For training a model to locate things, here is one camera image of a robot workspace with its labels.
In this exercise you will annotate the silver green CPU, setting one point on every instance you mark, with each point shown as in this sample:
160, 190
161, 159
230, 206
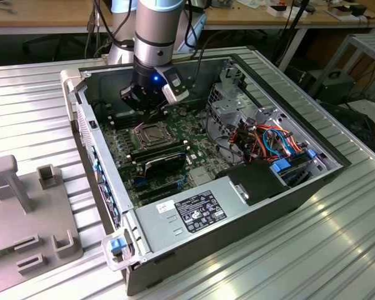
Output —
153, 134

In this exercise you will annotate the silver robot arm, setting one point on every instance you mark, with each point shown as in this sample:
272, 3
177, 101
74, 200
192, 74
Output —
157, 28

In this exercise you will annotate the CPU socket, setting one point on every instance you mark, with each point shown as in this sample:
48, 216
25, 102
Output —
135, 131

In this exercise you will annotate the blue expansion slot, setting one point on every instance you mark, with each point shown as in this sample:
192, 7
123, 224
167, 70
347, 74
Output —
139, 181

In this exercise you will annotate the black expansion slot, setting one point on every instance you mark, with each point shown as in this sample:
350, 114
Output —
159, 194
155, 187

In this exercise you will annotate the green motherboard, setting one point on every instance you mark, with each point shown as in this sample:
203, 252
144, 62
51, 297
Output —
200, 140

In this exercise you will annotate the black graphics card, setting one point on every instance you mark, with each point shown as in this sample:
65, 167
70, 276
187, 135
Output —
165, 164

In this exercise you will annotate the silver perforated drive cage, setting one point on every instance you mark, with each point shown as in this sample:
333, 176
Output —
228, 109

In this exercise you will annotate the silver chipset heatsink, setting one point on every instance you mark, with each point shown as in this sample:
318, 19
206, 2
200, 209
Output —
201, 177

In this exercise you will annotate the wooden desk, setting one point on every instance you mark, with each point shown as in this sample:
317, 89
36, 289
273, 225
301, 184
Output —
34, 15
243, 15

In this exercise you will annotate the white box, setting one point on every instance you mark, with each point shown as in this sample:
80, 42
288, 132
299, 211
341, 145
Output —
270, 11

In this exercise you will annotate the silver power supply unit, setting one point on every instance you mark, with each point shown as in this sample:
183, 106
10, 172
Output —
162, 225

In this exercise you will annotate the black plastic shroud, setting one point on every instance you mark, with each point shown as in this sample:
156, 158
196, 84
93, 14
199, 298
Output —
259, 184

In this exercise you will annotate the blue disk carrier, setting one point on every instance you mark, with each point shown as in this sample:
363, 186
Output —
284, 165

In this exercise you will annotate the blue plastic clip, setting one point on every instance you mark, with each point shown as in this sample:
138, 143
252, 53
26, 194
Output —
117, 245

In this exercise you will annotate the small blue latch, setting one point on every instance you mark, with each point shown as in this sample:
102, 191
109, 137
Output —
311, 153

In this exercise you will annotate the black equipment box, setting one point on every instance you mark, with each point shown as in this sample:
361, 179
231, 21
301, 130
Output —
331, 89

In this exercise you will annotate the black silver PC case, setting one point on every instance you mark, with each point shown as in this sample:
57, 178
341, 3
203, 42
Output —
225, 250

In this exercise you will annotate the grey parts rack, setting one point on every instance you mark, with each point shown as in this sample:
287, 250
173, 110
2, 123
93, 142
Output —
18, 218

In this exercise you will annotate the brown cardboard box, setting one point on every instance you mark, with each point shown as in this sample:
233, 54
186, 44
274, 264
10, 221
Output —
340, 14

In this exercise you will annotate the black bag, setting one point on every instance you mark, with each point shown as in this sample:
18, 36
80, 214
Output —
353, 125

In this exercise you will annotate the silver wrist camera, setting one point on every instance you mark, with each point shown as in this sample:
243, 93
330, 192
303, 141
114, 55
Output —
175, 87

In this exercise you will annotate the metal shelf frame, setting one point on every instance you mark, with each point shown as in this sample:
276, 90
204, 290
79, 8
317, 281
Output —
372, 47

